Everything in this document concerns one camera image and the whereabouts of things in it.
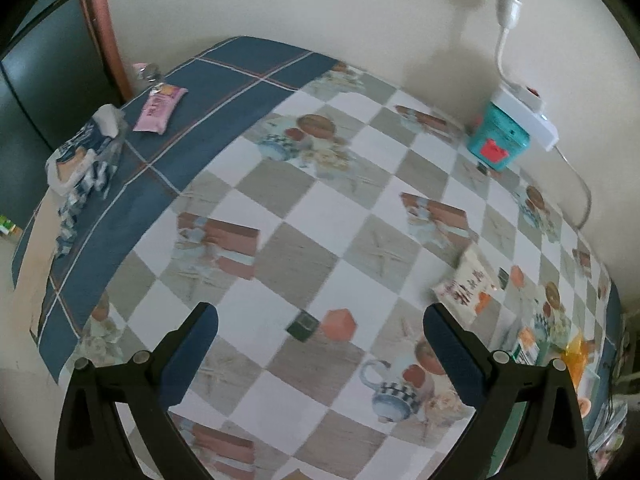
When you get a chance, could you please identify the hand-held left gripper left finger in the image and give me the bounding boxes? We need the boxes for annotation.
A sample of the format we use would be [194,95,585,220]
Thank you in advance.
[54,302,219,480]

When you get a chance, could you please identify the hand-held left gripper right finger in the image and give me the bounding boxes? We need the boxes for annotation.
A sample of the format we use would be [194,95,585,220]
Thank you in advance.
[423,302,588,480]

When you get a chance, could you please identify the pale orange snack packet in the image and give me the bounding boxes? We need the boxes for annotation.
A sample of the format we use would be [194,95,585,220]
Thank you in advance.
[432,245,498,320]

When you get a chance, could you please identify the green and white snack packet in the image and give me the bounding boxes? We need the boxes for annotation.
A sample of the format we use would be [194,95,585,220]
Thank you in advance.
[510,327,543,367]

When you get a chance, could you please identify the white tray with teal rim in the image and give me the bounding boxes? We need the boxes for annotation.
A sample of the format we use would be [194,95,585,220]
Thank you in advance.
[485,367,608,480]

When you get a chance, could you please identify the yellow orange snack packet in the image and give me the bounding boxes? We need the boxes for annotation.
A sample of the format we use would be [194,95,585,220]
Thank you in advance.
[560,335,598,396]

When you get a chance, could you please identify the checkered printed tablecloth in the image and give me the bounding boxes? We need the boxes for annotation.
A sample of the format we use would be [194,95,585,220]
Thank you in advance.
[10,35,623,480]

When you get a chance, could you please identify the pile of assorted packets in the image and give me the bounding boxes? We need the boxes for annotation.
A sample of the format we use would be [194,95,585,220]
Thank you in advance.
[587,400,631,476]

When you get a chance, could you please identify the crumpled blue and white bag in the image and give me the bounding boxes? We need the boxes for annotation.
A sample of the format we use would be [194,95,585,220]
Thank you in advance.
[45,104,128,256]

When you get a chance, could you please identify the teal box with red label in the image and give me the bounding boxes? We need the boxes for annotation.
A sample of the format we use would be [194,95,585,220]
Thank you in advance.
[466,101,531,171]

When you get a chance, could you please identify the small pink flat packet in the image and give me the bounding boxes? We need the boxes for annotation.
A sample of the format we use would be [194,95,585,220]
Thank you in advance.
[132,85,190,135]

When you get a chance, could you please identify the white power strip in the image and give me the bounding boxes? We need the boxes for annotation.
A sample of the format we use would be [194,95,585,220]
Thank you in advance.
[490,82,560,153]

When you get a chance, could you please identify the small candy wrapper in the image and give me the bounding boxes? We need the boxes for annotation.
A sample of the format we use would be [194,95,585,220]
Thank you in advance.
[132,61,168,92]

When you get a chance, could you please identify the dark cabinet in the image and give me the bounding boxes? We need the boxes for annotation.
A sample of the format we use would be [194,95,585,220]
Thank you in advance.
[0,0,121,226]

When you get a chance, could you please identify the thin white cable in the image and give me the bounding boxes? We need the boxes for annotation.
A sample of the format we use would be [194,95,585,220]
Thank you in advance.
[555,145,593,231]

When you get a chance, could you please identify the brown wooden frame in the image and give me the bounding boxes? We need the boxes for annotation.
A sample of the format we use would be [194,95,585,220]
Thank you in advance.
[80,0,133,103]

